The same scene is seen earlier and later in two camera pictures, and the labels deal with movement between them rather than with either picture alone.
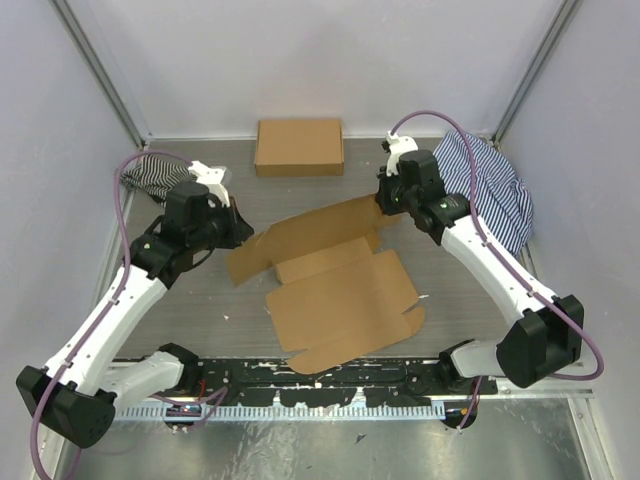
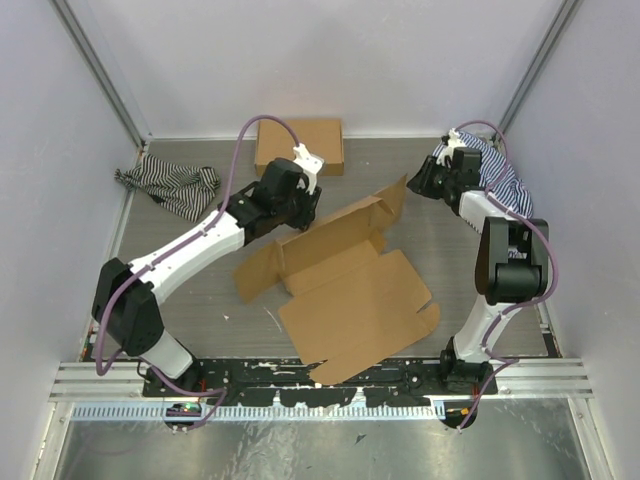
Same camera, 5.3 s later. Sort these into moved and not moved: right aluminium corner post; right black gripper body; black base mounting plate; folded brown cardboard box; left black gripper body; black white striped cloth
Moved: left black gripper body; right black gripper body
Not moved: black white striped cloth; folded brown cardboard box; right aluminium corner post; black base mounting plate
